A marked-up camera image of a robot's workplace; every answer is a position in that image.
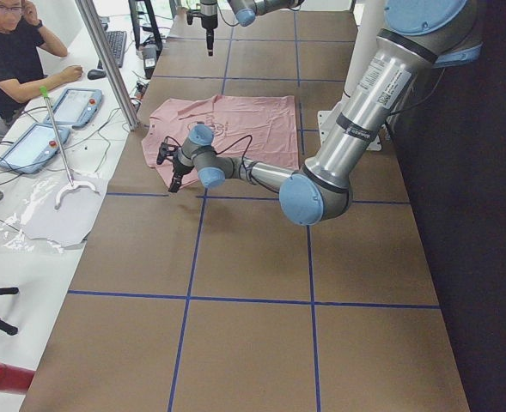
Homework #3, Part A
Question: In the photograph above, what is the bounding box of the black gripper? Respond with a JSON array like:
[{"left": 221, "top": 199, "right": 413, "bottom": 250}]
[
  {"left": 201, "top": 15, "right": 217, "bottom": 57},
  {"left": 168, "top": 157, "right": 192, "bottom": 193}
]

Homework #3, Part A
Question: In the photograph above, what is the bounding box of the pink Snoopy t-shirt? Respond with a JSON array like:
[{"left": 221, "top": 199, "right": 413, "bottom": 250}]
[{"left": 142, "top": 94, "right": 299, "bottom": 185}]

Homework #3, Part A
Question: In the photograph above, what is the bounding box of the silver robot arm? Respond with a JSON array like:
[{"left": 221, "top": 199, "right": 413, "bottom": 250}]
[
  {"left": 156, "top": 1, "right": 486, "bottom": 226},
  {"left": 186, "top": 0, "right": 303, "bottom": 57}
]

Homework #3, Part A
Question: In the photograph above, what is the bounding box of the black power adapter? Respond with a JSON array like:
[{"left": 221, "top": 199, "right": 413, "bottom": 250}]
[{"left": 142, "top": 44, "right": 158, "bottom": 80}]

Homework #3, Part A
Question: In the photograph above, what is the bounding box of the black keyboard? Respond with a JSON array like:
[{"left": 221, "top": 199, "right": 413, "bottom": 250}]
[{"left": 105, "top": 30, "right": 127, "bottom": 68}]

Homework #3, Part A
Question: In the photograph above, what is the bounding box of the white paper sheet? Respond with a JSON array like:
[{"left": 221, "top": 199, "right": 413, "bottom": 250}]
[{"left": 20, "top": 173, "right": 108, "bottom": 247}]

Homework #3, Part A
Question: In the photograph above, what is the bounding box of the black computer mouse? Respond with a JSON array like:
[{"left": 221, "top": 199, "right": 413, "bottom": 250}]
[{"left": 87, "top": 69, "right": 107, "bottom": 81}]

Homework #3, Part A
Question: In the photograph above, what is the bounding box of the far blue teach pendant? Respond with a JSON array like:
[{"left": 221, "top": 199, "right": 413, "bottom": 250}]
[{"left": 49, "top": 88, "right": 103, "bottom": 130}]

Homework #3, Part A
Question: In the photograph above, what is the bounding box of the blue teach pendant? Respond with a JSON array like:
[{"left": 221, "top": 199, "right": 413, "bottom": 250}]
[
  {"left": 49, "top": 88, "right": 103, "bottom": 130},
  {"left": 0, "top": 123, "right": 58, "bottom": 174}
]

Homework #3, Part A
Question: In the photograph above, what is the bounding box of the near blue teach pendant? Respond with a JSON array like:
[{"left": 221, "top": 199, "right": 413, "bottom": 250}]
[{"left": 0, "top": 123, "right": 58, "bottom": 174}]

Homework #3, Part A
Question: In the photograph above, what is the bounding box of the seated person black shirt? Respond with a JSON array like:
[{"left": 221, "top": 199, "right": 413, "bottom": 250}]
[{"left": 0, "top": 0, "right": 83, "bottom": 127}]

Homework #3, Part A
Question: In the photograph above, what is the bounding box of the red cylinder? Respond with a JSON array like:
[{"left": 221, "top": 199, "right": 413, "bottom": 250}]
[{"left": 0, "top": 362, "right": 35, "bottom": 395}]

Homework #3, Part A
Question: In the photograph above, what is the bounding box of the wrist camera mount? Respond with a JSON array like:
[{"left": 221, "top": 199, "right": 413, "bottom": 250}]
[
  {"left": 186, "top": 9, "right": 202, "bottom": 25},
  {"left": 155, "top": 142, "right": 180, "bottom": 166}
]

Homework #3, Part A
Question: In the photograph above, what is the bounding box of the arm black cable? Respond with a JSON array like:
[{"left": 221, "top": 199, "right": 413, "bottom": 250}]
[{"left": 162, "top": 133, "right": 288, "bottom": 192}]

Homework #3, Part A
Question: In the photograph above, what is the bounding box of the aluminium frame post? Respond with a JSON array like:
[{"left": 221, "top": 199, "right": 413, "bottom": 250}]
[{"left": 75, "top": 0, "right": 139, "bottom": 130}]

